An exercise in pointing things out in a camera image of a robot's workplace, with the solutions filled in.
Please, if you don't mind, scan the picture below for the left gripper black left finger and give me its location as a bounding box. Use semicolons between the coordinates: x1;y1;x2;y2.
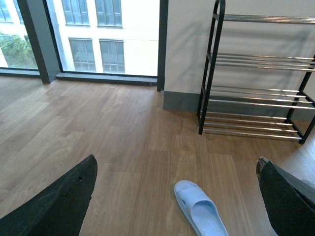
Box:
0;155;97;236

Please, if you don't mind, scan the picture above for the light blue slipper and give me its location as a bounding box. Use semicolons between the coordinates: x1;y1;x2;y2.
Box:
174;180;228;236

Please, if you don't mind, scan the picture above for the black metal shoe rack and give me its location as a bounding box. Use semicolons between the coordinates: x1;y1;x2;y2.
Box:
196;0;315;144

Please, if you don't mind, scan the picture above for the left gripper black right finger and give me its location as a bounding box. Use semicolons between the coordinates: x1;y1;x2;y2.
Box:
256;157;315;236

